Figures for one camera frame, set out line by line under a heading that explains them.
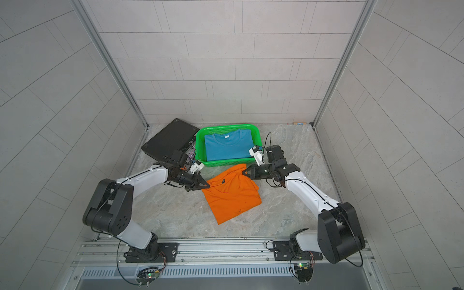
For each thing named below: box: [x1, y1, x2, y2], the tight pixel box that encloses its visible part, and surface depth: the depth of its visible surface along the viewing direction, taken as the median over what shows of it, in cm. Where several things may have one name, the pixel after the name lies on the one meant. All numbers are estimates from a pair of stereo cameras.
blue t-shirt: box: [204, 128, 254, 162], surface depth 102 cm
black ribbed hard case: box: [141, 117, 200, 162], surface depth 106 cm
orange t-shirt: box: [202, 163, 262, 226], surface depth 82 cm
